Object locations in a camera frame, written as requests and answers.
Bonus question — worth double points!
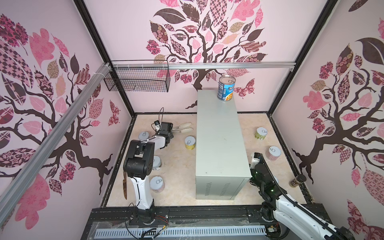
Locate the green short can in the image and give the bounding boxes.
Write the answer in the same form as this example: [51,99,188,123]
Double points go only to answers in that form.
[255,127,268,141]

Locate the blue chicken noodle soup can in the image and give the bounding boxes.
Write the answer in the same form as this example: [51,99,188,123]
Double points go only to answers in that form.
[218,75,236,102]

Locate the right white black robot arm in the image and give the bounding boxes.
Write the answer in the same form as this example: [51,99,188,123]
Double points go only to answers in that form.
[250,163,355,240]

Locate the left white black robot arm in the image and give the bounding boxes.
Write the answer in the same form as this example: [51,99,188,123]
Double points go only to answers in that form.
[123,121,174,211]

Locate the grey metal cabinet counter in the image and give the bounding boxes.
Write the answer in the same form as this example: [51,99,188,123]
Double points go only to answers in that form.
[196,90,251,201]

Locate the metal tongs cream tips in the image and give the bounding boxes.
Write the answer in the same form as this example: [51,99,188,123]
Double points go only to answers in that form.
[171,122,194,133]

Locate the light teal short can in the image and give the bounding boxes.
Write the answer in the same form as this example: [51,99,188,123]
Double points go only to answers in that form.
[138,131,150,141]

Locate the pink short can right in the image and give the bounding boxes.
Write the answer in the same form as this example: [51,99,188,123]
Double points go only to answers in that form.
[266,146,282,161]

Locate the pink short can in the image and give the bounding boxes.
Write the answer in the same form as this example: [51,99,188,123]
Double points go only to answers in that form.
[266,146,282,161]
[150,176,165,193]

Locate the small yellow can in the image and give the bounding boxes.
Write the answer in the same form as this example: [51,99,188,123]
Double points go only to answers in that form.
[185,136,196,150]

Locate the teal short can left middle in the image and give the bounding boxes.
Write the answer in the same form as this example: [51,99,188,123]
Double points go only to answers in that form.
[153,156,162,171]

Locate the brown spice bottle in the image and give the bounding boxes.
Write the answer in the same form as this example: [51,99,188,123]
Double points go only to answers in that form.
[289,174,307,188]

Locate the pink short can left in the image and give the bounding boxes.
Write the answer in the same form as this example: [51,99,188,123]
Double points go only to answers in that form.
[150,176,165,193]

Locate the brown wooden knife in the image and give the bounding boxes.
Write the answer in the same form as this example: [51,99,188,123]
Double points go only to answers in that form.
[123,171,127,199]

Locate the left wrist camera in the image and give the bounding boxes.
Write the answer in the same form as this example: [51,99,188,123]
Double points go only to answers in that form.
[154,120,161,131]

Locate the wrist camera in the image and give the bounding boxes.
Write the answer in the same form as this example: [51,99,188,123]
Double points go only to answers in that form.
[154,120,161,131]
[250,153,262,169]

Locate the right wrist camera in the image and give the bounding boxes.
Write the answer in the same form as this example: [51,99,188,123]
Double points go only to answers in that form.
[250,153,262,169]

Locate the black wire basket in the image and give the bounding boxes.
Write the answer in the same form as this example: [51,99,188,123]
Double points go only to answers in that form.
[104,60,171,93]

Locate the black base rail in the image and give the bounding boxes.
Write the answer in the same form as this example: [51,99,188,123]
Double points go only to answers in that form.
[80,203,341,240]

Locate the aluminium rail back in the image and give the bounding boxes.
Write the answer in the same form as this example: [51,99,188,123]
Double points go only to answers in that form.
[113,62,296,70]

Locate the aluminium rail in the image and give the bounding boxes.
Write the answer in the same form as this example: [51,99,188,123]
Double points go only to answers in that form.
[113,62,296,70]
[1,63,111,224]

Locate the white slotted cable duct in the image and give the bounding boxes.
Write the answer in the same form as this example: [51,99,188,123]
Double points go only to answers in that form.
[93,226,267,240]

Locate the aluminium rail left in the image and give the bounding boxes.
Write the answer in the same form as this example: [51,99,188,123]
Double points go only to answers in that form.
[1,63,111,224]

